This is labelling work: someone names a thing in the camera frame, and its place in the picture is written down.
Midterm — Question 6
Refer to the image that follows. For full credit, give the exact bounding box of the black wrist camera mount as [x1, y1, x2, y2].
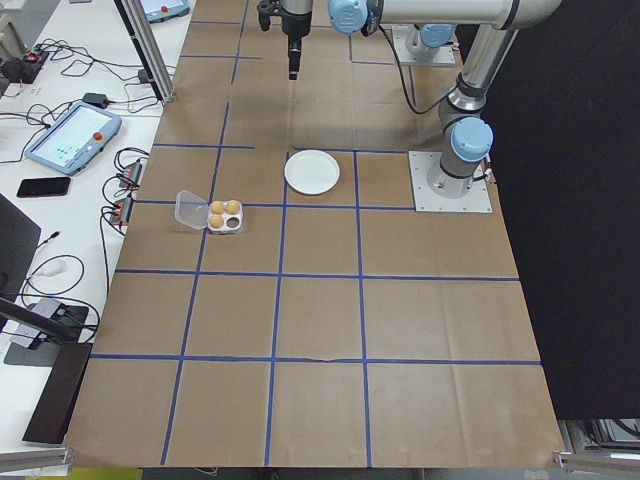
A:
[256, 0, 284, 32]

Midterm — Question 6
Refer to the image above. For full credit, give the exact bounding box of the black cable hub box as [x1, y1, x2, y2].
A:
[115, 158, 147, 190]
[110, 196, 137, 225]

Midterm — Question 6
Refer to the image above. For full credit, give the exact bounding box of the grey hub box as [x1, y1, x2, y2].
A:
[28, 298, 66, 321]

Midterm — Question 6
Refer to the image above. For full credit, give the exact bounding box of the blue-grey teach pendant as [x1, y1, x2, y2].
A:
[24, 101, 124, 177]
[139, 0, 192, 25]

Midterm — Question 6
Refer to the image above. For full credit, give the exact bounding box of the clear plastic egg carton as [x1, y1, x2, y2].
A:
[173, 188, 246, 236]

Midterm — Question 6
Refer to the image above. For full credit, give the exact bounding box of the black monitor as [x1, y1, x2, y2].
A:
[0, 192, 42, 304]

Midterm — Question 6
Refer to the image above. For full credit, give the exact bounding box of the black smartphone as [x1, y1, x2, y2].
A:
[16, 175, 72, 200]

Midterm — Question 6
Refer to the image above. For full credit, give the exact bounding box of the aluminium corner profile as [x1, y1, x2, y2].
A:
[0, 446, 75, 477]
[552, 448, 640, 475]

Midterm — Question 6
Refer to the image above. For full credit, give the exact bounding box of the grey monitor stand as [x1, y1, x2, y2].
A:
[0, 294, 91, 369]

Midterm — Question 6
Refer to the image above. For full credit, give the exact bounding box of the black frame cover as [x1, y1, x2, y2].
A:
[452, 0, 640, 422]

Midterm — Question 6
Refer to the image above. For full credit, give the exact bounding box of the grey metal frame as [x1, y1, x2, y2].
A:
[558, 418, 640, 451]

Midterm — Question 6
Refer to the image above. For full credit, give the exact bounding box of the black power strip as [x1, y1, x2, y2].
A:
[0, 42, 50, 85]

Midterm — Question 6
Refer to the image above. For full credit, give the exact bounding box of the white power adapter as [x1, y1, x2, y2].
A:
[30, 256, 70, 281]

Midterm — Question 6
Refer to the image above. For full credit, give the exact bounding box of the dark brown board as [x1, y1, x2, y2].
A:
[22, 342, 95, 446]

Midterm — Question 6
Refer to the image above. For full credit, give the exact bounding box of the white square base plate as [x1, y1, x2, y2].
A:
[389, 24, 464, 69]
[408, 149, 494, 214]

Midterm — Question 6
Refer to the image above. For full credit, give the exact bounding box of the white round plate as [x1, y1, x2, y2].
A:
[283, 148, 342, 196]

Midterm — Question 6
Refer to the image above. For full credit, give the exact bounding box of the aluminium camera post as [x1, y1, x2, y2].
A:
[113, 0, 177, 104]

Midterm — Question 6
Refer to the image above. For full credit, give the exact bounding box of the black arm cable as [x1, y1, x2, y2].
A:
[360, 19, 454, 115]

